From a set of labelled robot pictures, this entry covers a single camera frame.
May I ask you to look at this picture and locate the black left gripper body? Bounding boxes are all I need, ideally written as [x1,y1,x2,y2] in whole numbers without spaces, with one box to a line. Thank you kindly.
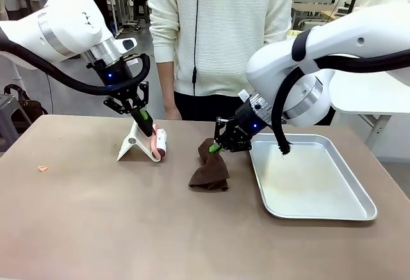
[86,56,139,102]

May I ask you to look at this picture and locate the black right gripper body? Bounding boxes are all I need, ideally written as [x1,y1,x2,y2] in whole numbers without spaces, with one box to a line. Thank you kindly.
[233,93,273,137]

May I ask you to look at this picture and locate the brown cloth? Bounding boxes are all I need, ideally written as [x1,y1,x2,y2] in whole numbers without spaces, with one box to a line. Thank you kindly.
[188,137,231,193]

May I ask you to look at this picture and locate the pink handled lint roller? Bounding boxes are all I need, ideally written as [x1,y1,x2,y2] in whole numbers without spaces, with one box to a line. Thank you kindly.
[149,124,169,161]

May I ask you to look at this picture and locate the person's right forearm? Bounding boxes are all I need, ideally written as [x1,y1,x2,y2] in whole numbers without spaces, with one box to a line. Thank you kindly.
[155,60,177,108]

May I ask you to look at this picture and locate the person's right hand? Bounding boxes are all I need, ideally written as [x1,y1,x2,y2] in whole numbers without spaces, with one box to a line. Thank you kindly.
[163,103,183,121]

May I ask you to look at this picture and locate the person's black trousers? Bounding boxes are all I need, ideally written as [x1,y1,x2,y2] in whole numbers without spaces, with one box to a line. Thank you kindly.
[173,90,251,122]

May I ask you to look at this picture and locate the white roller stand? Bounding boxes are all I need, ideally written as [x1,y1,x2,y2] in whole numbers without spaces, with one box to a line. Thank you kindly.
[117,120,163,164]

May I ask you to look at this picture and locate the metal tray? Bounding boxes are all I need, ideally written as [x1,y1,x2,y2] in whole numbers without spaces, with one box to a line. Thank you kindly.
[249,133,379,221]

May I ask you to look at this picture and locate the black chair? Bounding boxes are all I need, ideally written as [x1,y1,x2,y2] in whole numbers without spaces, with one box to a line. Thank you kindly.
[132,0,152,24]

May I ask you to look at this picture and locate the person's white knit sweater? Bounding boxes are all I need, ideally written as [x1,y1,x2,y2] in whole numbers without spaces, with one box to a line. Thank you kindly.
[147,0,297,97]

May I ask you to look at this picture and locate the dark brown bag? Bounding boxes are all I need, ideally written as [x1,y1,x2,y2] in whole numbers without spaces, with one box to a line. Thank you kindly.
[3,83,49,124]

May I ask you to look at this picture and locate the large white side table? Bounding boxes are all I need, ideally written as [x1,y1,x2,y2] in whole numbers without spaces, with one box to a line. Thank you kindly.
[329,67,410,148]

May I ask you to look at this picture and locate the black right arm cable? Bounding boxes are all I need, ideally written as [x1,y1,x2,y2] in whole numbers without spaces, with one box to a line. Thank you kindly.
[270,53,410,156]

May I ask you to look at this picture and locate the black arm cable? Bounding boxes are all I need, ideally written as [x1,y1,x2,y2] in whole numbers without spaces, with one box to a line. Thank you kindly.
[270,53,410,156]
[0,31,152,97]

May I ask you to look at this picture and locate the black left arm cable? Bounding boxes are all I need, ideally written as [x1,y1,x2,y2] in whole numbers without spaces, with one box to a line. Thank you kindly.
[0,31,152,97]

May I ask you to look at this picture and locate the thin black cord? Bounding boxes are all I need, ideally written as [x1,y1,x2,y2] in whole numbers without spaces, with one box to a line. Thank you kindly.
[192,0,202,95]

